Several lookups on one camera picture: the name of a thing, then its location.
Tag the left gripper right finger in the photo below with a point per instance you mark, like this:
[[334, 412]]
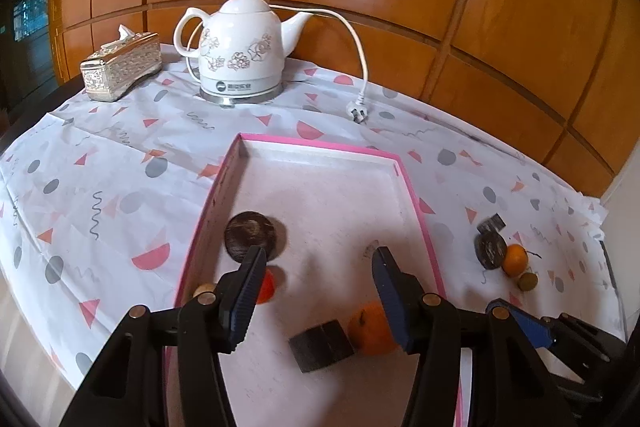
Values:
[[401, 297]]

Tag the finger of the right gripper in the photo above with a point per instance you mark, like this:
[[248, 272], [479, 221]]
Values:
[[536, 330], [574, 339]]

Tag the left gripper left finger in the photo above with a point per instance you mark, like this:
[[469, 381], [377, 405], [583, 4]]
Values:
[[237, 294]]

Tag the red cherry tomato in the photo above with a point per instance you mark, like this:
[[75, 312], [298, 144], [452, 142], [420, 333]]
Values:
[[268, 288]]

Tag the small yellow-green fruit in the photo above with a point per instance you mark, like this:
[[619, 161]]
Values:
[[528, 281]]

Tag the large orange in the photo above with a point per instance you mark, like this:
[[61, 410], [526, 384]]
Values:
[[369, 332]]

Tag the dark round mangosteen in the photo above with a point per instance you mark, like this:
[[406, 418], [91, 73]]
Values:
[[247, 229]]

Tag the large dark wrinkled fruit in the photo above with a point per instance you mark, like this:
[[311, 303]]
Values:
[[490, 250]]

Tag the dark cut fruit chunk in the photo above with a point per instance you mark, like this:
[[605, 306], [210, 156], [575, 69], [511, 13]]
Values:
[[320, 346]]

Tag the pink-edged white tray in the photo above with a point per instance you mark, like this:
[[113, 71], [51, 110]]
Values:
[[331, 205]]

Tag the patterned white tablecloth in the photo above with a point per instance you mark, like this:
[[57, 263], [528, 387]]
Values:
[[100, 201]]

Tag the white ceramic electric kettle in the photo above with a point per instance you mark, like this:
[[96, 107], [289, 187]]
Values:
[[240, 49]]

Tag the silver tissue box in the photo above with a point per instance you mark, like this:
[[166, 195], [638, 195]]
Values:
[[116, 66]]

